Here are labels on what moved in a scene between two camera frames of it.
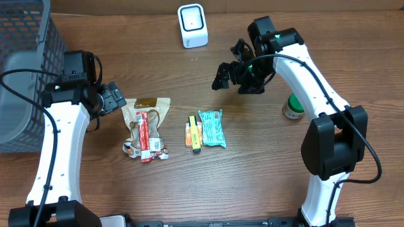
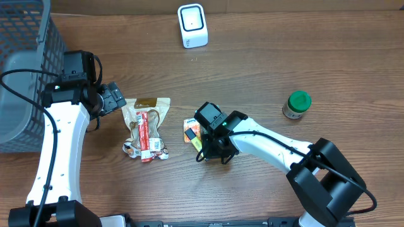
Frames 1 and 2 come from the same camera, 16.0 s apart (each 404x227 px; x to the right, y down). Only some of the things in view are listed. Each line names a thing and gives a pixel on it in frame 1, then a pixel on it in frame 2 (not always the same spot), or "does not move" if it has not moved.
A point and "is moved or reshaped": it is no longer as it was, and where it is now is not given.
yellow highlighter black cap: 196,133 is moved or reshaped
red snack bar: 142,118 does not move
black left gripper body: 114,97 does not move
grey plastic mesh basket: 29,40 does not move
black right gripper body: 231,73 to 207,146
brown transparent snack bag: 157,107 does not move
